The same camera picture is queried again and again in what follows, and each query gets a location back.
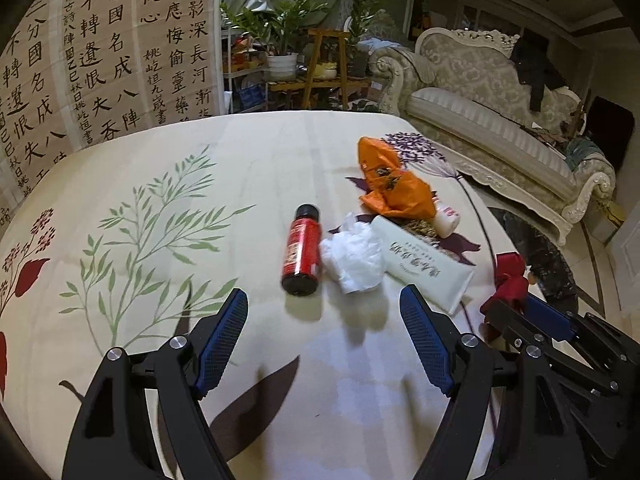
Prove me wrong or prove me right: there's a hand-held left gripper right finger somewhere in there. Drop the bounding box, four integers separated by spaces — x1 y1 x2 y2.
399 284 598 480

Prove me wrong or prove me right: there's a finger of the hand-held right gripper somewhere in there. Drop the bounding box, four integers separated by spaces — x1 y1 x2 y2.
484 299 551 356
522 294 640 361

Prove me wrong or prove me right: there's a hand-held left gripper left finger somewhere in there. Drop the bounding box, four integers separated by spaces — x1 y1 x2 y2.
62 287 249 480

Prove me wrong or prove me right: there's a dark red bag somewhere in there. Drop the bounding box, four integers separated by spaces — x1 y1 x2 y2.
480 252 528 316

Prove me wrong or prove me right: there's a bin with black liner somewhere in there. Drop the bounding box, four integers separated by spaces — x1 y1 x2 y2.
487 206 581 311

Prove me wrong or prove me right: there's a white printed tube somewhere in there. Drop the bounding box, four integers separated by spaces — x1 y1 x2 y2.
370 216 475 315

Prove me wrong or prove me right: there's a white plastic bag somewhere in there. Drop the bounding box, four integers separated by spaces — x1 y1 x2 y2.
320 212 388 295

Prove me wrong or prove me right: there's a brown black twine ball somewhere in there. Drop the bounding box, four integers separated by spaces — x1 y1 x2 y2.
402 217 440 238

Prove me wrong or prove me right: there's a red bottle black cap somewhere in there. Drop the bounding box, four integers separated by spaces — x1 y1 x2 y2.
281 203 322 295

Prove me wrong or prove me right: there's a small white bottle red label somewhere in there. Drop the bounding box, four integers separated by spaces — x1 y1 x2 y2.
431 199 462 237

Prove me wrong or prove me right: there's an orange plastic bag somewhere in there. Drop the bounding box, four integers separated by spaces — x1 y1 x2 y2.
357 136 435 220

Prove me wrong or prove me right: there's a white door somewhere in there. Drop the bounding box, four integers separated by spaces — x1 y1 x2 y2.
605 200 640 321

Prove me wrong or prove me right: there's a teal blanket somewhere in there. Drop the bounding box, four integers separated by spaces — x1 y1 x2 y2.
565 137 603 173

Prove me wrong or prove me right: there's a floral tablecloth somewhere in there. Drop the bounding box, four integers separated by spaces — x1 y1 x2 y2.
0 110 506 480

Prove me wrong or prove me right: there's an ornate cream sofa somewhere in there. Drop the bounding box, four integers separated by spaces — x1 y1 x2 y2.
370 27 617 246

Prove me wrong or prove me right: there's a white metal rack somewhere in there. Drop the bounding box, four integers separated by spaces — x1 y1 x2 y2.
220 30 273 116

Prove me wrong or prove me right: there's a blue crate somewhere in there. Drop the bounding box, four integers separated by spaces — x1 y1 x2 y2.
235 85 266 107

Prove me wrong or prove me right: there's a black jacket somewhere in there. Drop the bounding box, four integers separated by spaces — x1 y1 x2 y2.
510 30 566 113

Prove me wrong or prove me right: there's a white plant pot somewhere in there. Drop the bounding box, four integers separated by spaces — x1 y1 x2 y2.
266 52 299 81

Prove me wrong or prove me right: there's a leafy potted plant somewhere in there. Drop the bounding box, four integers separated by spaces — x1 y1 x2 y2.
220 0 326 81

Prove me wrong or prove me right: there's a wooden plant stand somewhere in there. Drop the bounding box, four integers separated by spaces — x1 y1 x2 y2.
270 29 373 111

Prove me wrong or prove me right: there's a tall green plant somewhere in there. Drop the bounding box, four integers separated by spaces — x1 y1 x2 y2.
345 0 381 78

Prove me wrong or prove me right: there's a calligraphy wall hanging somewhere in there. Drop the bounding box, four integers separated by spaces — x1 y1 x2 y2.
0 0 223 221

